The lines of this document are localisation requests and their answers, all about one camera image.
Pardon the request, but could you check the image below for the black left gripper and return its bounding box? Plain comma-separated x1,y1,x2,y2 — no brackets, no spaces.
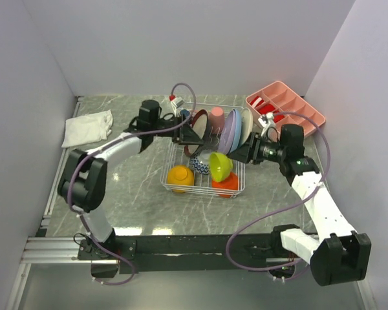
151,113,203,146

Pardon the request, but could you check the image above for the dark red rimmed plate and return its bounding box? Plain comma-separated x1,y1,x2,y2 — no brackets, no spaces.
184,109,210,157

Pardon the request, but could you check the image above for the pink compartment organizer tray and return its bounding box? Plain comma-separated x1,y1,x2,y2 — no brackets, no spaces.
245,81,326,137

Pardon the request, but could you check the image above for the lime green bowl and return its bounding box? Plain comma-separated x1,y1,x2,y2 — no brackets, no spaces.
210,152,233,183

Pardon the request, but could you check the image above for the red-orange bowl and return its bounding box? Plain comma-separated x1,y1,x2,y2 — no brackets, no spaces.
211,172,239,198

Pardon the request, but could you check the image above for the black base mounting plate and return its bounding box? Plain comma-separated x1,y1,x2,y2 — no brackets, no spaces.
76,234,308,278

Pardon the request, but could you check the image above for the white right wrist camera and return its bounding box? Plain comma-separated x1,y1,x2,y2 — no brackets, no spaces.
257,112,276,137

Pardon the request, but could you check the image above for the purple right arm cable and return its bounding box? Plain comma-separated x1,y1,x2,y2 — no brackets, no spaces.
226,111,331,281

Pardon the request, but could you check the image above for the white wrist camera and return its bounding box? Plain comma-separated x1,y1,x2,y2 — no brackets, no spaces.
169,95,185,113
257,112,276,137

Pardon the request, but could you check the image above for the orange-yellow bowl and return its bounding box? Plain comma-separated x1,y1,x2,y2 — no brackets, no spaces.
167,165,195,193

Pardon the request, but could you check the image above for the red white striped item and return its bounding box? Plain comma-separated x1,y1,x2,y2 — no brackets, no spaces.
250,96,264,109

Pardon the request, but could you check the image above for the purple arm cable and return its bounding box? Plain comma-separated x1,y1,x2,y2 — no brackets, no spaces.
67,83,199,285
226,111,331,281

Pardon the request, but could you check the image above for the white wire dish rack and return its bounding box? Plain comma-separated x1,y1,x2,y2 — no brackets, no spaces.
160,103,246,198

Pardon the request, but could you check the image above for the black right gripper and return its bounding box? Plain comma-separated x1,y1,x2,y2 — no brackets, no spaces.
227,132,286,165

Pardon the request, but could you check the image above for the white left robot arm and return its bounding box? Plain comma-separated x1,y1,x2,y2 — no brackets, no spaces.
58,99,204,260

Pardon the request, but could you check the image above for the lavender plate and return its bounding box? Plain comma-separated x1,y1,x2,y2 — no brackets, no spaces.
218,109,235,154

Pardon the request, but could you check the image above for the cream and blue plate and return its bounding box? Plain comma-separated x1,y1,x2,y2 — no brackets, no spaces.
239,108,253,146

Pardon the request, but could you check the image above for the aluminium rail frame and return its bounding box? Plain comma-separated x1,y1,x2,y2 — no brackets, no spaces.
5,95,376,310

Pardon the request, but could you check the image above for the white folded cloth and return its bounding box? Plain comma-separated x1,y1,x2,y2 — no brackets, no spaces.
61,110,113,149

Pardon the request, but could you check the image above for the red white patterned bowl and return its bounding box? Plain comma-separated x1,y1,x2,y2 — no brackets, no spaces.
189,154,210,175

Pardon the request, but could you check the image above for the dark blue ceramic mug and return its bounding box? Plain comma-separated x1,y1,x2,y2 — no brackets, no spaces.
179,109,191,118

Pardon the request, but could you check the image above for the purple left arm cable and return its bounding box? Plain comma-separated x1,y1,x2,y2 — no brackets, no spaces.
67,83,199,285

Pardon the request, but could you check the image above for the pink plastic cup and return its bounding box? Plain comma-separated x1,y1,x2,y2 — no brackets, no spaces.
209,107,225,134

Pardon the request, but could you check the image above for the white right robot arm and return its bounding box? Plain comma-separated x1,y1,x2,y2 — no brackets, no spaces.
228,124,372,286

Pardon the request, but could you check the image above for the red cloth item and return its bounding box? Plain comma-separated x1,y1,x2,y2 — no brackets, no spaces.
257,103,276,114
274,111,285,123

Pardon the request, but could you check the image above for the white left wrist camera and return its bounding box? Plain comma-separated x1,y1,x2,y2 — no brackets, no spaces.
169,95,185,113

